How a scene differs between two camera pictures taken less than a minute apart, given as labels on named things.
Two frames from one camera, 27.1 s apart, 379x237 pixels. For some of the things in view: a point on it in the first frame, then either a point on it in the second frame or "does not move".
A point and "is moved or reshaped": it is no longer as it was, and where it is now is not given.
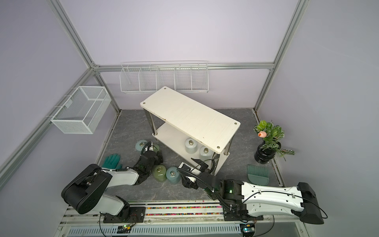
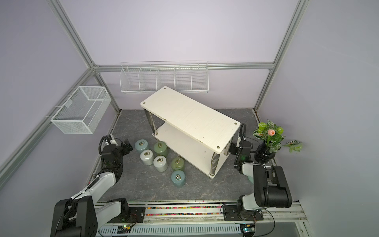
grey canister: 191,145 is moved or reshaped
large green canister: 159,173 → 177,163
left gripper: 159,158 → 126,151
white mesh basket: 81,110 does not move
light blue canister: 139,144 does not move
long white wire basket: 182,76 does not move
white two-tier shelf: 190,125 does not move
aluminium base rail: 196,220 does not move
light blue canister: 172,175 is moved or reshaped
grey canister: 206,153 → 160,163
